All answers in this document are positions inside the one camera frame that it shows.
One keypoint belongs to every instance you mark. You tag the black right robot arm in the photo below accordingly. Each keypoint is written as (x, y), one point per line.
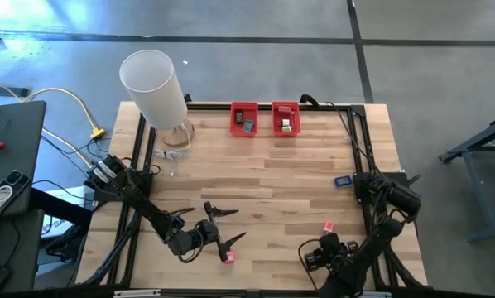
(367, 248)

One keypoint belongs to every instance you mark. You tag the green USB charger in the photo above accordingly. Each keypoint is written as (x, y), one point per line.
(286, 129)

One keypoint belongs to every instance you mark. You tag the blue metal stand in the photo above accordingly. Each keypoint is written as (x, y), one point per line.
(482, 194)

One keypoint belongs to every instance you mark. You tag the pink USB charger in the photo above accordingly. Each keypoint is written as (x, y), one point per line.
(229, 258)
(328, 227)

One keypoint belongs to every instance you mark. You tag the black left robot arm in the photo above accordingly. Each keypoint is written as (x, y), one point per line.
(148, 209)

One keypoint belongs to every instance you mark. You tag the red plastic basket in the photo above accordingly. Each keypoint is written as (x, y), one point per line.
(275, 120)
(233, 128)

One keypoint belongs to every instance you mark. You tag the dark grey side table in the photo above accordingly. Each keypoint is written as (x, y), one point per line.
(20, 136)

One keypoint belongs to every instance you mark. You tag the smartphone in black case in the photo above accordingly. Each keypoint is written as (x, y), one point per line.
(13, 182)

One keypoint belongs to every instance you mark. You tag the black power strip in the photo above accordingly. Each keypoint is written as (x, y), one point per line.
(7, 92)

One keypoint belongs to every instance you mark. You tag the black digital timer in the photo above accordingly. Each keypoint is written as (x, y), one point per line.
(239, 117)

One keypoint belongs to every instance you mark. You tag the black aluminium table frame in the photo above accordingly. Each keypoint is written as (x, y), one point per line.
(272, 107)

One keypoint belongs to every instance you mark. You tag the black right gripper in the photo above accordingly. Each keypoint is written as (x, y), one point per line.
(332, 252)

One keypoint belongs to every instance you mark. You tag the red USB charger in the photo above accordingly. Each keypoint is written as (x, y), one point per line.
(286, 109)

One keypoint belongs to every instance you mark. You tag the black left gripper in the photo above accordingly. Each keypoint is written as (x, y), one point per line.
(208, 234)

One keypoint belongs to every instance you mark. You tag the white printed box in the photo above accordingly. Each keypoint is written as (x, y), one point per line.
(67, 196)

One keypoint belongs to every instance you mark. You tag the white USB charger cube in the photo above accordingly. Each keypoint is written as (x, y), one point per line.
(286, 122)

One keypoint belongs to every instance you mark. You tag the blue bin at edge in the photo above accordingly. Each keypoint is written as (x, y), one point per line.
(342, 181)

